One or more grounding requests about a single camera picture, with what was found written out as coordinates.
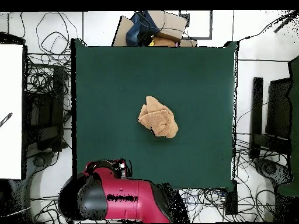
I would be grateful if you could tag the black panel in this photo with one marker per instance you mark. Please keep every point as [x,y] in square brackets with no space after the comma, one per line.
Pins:
[279,107]

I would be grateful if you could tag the black equipment rack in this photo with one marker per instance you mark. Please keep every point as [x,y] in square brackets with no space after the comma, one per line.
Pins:
[46,112]

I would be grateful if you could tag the dark stand foot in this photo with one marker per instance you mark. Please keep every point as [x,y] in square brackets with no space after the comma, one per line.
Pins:
[39,161]
[268,169]

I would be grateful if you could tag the striped black rod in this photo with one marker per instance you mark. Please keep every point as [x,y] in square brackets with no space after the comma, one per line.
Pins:
[5,120]

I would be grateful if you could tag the white board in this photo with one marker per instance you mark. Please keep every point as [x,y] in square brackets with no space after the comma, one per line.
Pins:
[11,93]

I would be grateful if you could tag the black power box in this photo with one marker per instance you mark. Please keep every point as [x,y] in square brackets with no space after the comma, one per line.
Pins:
[231,203]

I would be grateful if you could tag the orange brown cloth item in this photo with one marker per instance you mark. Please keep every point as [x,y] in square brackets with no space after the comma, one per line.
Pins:
[163,42]

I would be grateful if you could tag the large cardboard box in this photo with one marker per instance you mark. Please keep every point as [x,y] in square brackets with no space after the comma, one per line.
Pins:
[168,23]

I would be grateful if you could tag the blue bag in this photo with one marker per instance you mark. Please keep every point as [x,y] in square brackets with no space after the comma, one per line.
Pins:
[137,32]

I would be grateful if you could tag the dark green table cloth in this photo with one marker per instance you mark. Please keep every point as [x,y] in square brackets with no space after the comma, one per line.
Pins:
[116,93]

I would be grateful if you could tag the flat cardboard sheet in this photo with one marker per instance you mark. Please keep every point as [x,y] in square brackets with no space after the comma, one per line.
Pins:
[122,32]

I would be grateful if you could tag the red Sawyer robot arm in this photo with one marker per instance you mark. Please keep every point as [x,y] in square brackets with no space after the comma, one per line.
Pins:
[130,198]

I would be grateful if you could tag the orange terry towel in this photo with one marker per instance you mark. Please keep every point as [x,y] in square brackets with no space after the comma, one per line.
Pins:
[158,119]

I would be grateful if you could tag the black upright bar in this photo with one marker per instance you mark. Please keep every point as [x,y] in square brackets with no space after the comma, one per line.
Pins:
[257,112]

